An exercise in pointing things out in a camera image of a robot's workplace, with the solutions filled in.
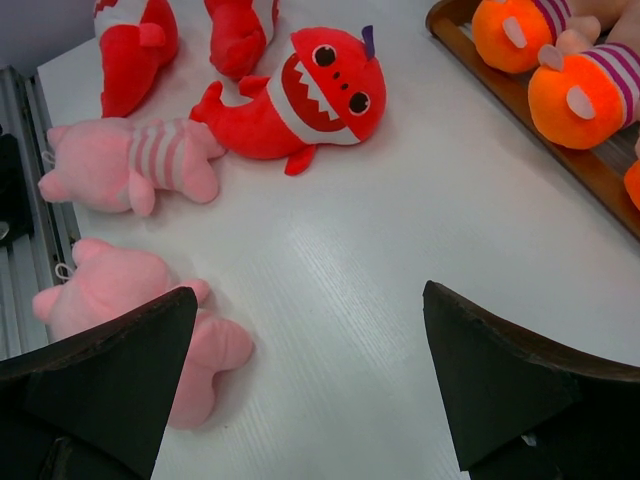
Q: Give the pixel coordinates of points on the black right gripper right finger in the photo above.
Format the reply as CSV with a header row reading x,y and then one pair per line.
x,y
522,406

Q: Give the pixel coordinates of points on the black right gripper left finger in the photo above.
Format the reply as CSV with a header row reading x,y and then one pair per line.
x,y
96,405

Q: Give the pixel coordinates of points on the red shark plush lower left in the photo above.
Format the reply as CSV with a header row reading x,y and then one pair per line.
x,y
136,39

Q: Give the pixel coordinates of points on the red shark plush upper left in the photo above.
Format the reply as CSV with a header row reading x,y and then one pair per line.
x,y
241,31

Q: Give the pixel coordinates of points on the aluminium rail frame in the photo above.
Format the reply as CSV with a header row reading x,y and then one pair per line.
x,y
35,236

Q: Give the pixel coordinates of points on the boy doll from corner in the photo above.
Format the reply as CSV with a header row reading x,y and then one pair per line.
x,y
632,183

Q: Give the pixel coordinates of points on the red shark plush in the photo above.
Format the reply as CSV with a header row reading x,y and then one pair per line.
x,y
241,31
136,39
329,90

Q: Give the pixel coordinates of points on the boy doll face up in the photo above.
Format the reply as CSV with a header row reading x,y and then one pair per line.
x,y
585,90

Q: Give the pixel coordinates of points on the red shark plush centre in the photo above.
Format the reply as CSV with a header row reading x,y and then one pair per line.
x,y
329,90

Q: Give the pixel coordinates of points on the wooden three-tier shelf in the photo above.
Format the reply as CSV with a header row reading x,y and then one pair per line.
x,y
450,23

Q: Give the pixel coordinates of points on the boy doll black hair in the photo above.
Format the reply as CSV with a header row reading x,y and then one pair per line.
x,y
509,34

